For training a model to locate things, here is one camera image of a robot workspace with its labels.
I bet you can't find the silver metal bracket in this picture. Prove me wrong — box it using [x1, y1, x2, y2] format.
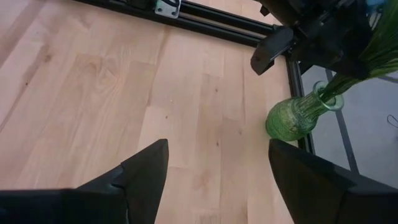
[154, 0, 182, 19]

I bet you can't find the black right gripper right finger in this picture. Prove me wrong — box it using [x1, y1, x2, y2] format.
[268, 139, 398, 224]

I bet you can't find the green glass vase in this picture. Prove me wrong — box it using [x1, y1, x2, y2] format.
[266, 80, 345, 142]

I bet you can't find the blue artificial flower bunch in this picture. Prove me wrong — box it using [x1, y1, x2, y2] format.
[292, 62, 398, 125]
[320, 0, 398, 103]

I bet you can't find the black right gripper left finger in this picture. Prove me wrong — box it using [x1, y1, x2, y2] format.
[0, 139, 170, 224]

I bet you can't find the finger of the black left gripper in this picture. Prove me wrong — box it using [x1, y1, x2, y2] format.
[250, 26, 295, 76]
[329, 46, 373, 80]

